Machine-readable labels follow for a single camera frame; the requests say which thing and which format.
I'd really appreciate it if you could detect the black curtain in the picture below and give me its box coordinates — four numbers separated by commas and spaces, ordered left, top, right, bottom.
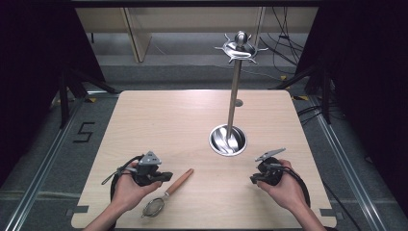
0, 4, 107, 187
294, 4, 408, 206

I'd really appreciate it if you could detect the aluminium floor rail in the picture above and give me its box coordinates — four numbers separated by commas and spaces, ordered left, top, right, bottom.
2, 90, 97, 231
307, 95, 392, 231

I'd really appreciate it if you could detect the person's left hand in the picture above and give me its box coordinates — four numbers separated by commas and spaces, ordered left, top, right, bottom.
110, 169, 163, 213

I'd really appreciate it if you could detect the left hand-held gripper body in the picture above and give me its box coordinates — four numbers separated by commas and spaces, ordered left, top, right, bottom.
125, 150, 163, 188

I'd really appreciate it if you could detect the hand-held gripper cable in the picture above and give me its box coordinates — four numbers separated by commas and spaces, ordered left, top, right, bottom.
282, 167, 312, 208
101, 155, 144, 201

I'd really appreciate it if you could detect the left hand-held gripper cable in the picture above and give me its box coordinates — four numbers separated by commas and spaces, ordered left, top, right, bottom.
101, 155, 144, 201

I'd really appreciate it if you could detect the wooden-handled mesh strainer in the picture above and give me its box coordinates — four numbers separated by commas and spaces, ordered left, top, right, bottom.
140, 167, 195, 219

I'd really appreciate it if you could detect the right hand-held gripper cable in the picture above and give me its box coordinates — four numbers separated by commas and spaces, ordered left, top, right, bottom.
282, 167, 312, 208

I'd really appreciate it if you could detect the black metal stand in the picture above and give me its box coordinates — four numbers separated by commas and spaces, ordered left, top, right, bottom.
57, 65, 120, 130
268, 57, 334, 125

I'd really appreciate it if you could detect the bundle of black floor cables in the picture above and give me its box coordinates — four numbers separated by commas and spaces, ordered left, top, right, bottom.
259, 7, 310, 76

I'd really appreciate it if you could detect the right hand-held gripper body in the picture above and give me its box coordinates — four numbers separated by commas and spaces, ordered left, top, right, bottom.
255, 147, 292, 188

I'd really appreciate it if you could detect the steel utensil rack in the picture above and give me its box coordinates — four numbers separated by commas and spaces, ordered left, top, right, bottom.
209, 30, 269, 158

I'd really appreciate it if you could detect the person's right hand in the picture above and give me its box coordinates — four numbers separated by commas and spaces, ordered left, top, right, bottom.
256, 159, 309, 213

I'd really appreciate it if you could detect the light wooden cabinet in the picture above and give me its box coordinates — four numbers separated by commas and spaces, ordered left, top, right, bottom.
75, 7, 319, 64

